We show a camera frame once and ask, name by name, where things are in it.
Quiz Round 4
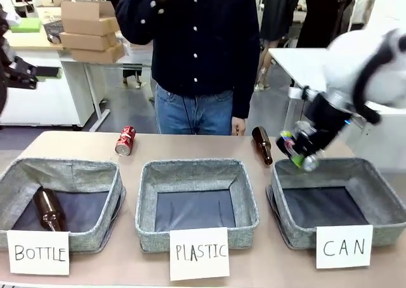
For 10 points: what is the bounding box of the grey basket labelled plastic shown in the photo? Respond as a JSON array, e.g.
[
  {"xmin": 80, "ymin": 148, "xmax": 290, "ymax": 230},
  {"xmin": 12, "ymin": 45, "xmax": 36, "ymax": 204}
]
[{"xmin": 134, "ymin": 159, "xmax": 260, "ymax": 253}]

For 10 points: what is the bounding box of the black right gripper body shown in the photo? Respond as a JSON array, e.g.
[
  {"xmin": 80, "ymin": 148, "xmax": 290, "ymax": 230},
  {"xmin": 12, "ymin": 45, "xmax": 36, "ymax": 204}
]
[{"xmin": 294, "ymin": 94, "xmax": 350, "ymax": 158}]

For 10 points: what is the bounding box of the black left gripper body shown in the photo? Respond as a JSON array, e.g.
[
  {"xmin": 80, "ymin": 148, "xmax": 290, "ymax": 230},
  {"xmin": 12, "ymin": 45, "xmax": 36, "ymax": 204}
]
[{"xmin": 0, "ymin": 55, "xmax": 39, "ymax": 91}]

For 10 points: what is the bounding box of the red cola can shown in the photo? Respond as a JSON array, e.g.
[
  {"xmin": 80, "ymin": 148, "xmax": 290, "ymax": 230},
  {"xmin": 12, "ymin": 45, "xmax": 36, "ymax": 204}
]
[{"xmin": 114, "ymin": 125, "xmax": 138, "ymax": 157}]

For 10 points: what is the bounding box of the paper label reading can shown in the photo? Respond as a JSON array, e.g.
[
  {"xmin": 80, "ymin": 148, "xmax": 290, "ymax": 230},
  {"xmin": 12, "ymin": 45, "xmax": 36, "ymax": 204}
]
[{"xmin": 315, "ymin": 225, "xmax": 374, "ymax": 270}]

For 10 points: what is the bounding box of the flat cardboard box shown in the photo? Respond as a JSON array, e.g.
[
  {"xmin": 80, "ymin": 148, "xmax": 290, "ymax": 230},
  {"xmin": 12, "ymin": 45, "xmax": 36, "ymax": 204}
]
[
  {"xmin": 62, "ymin": 43, "xmax": 126, "ymax": 64},
  {"xmin": 59, "ymin": 30, "xmax": 119, "ymax": 52}
]

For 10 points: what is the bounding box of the paper label reading plastic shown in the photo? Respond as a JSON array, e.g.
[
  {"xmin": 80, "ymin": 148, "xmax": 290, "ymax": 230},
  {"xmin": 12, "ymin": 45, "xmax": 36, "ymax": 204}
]
[{"xmin": 169, "ymin": 226, "xmax": 231, "ymax": 282}]

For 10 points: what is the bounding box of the bystander in black coat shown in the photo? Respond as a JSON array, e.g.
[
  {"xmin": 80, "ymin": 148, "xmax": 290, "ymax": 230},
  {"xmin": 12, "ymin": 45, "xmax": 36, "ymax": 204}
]
[{"xmin": 296, "ymin": 0, "xmax": 357, "ymax": 49}]

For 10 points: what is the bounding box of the black wire basket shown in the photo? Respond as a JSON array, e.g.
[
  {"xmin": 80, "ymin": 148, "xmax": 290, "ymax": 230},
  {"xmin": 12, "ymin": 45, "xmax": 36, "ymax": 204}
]
[{"xmin": 42, "ymin": 19, "xmax": 65, "ymax": 44}]

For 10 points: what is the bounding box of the green box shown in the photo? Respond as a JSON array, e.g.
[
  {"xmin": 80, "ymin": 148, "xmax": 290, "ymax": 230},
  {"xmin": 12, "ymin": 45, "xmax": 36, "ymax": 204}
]
[{"xmin": 10, "ymin": 17, "xmax": 43, "ymax": 34}]

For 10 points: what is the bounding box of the grey basket labelled bottle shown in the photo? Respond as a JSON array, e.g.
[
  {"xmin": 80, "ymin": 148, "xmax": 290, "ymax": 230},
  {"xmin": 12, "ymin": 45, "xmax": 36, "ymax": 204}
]
[{"xmin": 0, "ymin": 157, "xmax": 127, "ymax": 254}]

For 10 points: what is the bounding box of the person in dark shirt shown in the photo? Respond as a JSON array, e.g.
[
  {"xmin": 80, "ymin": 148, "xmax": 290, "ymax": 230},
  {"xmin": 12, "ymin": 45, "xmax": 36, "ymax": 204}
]
[{"xmin": 114, "ymin": 0, "xmax": 261, "ymax": 136}]

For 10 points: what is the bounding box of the open cardboard box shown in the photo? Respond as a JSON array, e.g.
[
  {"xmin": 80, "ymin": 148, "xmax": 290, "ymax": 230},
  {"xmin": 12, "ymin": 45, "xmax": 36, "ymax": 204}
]
[{"xmin": 60, "ymin": 0, "xmax": 121, "ymax": 37}]

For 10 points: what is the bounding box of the white tilted table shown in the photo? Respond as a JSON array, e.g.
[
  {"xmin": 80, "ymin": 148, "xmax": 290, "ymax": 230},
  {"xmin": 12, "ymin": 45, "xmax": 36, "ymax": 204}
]
[{"xmin": 267, "ymin": 47, "xmax": 331, "ymax": 129}]

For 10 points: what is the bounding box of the grey basket labelled can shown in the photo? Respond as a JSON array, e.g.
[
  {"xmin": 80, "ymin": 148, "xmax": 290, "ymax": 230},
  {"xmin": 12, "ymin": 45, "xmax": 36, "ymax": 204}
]
[{"xmin": 265, "ymin": 157, "xmax": 406, "ymax": 250}]

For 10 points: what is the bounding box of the bystander in dark dress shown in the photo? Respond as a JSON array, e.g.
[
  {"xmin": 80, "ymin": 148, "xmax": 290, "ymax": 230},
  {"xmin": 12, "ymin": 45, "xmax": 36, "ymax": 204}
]
[{"xmin": 253, "ymin": 0, "xmax": 301, "ymax": 91}]

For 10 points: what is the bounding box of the paper label reading bottle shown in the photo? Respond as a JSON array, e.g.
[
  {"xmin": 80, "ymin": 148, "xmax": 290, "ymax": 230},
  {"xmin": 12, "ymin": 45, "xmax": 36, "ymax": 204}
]
[{"xmin": 6, "ymin": 230, "xmax": 70, "ymax": 276}]

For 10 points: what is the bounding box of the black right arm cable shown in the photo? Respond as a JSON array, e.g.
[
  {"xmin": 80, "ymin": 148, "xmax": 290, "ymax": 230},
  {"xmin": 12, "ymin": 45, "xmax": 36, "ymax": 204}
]
[{"xmin": 353, "ymin": 39, "xmax": 401, "ymax": 125}]

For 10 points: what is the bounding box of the white desk with legs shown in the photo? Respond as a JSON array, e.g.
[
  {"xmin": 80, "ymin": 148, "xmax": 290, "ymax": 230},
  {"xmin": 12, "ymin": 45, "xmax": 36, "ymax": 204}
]
[{"xmin": 58, "ymin": 43, "xmax": 154, "ymax": 133}]

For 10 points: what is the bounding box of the flat black box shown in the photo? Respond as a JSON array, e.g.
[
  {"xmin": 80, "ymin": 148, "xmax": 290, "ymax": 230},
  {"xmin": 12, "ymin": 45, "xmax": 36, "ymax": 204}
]
[{"xmin": 36, "ymin": 66, "xmax": 63, "ymax": 80}]

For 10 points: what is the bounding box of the white cabinet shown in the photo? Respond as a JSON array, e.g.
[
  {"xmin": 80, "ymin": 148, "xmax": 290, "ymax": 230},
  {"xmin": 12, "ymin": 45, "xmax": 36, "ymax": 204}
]
[{"xmin": 0, "ymin": 48, "xmax": 96, "ymax": 128}]

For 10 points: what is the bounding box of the brown glass bottle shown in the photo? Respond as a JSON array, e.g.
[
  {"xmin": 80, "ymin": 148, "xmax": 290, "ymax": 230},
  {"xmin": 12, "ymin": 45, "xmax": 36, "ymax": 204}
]
[
  {"xmin": 32, "ymin": 187, "xmax": 69, "ymax": 233},
  {"xmin": 251, "ymin": 126, "xmax": 275, "ymax": 166}
]

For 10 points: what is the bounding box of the dark can with colourful print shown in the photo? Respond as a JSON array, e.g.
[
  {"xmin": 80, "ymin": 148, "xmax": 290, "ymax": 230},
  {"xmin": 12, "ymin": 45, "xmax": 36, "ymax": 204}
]
[{"xmin": 275, "ymin": 134, "xmax": 302, "ymax": 160}]

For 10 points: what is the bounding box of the person's left hand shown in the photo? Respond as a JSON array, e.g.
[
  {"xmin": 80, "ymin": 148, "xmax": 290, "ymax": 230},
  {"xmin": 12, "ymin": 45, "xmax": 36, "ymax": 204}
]
[{"xmin": 231, "ymin": 116, "xmax": 247, "ymax": 137}]

